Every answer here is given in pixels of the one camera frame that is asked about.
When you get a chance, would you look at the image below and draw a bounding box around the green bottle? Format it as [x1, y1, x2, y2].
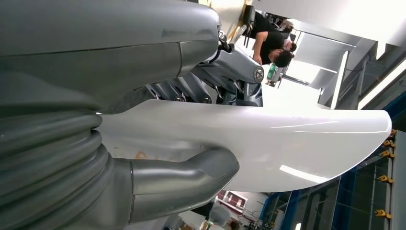
[266, 63, 277, 82]

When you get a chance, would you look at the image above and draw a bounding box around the person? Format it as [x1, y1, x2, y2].
[248, 12, 294, 68]
[192, 200, 242, 230]

